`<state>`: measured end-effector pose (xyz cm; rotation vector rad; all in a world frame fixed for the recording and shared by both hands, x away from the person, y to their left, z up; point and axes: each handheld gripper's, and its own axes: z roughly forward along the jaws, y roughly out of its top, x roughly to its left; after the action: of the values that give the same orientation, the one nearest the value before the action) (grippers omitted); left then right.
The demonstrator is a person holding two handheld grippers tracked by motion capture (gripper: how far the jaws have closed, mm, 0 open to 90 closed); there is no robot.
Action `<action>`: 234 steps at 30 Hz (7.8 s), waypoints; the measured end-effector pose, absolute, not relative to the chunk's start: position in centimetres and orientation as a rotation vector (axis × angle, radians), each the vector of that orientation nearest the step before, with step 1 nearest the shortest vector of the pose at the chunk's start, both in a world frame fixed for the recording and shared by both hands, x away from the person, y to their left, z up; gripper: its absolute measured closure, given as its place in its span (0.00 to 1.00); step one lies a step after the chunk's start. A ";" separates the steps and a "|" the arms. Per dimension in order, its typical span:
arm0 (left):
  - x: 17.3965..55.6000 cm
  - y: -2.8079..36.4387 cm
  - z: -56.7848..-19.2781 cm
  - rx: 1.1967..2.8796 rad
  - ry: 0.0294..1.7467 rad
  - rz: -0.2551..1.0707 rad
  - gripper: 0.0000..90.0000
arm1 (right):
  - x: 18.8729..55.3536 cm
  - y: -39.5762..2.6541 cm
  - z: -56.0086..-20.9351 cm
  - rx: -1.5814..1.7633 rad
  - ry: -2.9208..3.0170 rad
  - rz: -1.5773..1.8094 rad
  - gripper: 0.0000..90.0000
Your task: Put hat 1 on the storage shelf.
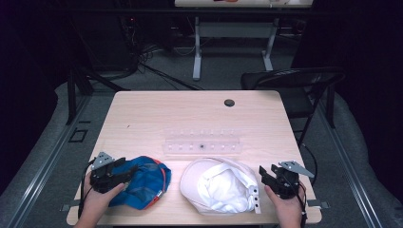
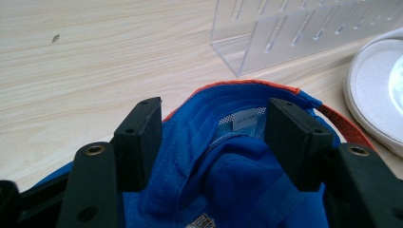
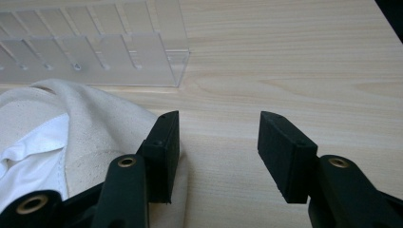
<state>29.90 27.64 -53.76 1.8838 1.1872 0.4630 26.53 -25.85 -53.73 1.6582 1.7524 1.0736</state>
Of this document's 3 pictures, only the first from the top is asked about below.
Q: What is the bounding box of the person's left hand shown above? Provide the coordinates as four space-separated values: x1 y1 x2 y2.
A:
82 175 126 222

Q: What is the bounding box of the black metal stand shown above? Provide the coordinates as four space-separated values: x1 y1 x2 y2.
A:
66 66 131 126

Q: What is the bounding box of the black folding chair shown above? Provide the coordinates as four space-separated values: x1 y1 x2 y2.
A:
240 66 347 148

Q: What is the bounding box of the right hand-held gripper cable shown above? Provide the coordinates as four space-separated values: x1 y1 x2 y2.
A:
297 142 319 228

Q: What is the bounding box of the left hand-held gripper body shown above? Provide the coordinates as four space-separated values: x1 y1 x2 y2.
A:
89 151 128 195

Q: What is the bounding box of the white cap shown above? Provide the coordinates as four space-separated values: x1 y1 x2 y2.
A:
179 157 262 217

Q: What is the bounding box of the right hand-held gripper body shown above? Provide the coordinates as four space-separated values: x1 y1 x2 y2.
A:
270 160 316 200

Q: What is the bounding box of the hand-held gripper cable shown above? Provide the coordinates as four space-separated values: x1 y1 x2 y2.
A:
297 142 319 228
77 159 97 220

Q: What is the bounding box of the aluminium floor rail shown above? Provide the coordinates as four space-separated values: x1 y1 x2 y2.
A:
317 93 385 228
6 93 93 228

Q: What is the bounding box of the white desk with grey legs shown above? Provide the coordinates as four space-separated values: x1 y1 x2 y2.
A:
174 0 315 82

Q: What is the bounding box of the left hand-held gripper cable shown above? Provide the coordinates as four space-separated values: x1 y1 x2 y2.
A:
77 159 97 220

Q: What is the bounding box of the grey table bracket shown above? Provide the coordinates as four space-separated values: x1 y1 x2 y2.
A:
306 199 331 210
59 202 81 213

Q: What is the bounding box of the blue cap with orange strap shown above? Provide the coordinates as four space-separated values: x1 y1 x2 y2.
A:
108 155 172 211

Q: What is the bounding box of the clear plastic tray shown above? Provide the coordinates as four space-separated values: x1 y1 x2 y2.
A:
163 127 243 157

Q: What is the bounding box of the bundle of black floor cables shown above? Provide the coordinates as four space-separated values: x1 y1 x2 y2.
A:
119 14 204 92

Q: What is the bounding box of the person's right hand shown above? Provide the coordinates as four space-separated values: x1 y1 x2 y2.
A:
263 185 304 223

